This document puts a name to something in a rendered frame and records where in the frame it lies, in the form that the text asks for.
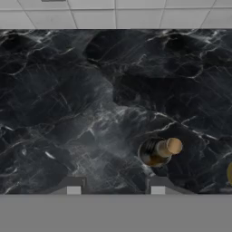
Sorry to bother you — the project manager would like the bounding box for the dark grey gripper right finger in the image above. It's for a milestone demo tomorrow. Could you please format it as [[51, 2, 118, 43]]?
[[145, 176, 189, 196]]

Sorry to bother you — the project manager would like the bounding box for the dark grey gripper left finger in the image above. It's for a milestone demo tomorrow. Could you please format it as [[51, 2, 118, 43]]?
[[49, 176, 88, 196]]

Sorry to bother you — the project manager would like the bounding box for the dark wine bottle with cork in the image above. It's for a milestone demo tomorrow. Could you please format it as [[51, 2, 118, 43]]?
[[138, 137, 184, 168]]

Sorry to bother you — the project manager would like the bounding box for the yellow juice bottle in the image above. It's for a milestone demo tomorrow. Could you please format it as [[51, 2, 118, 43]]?
[[226, 161, 232, 186]]

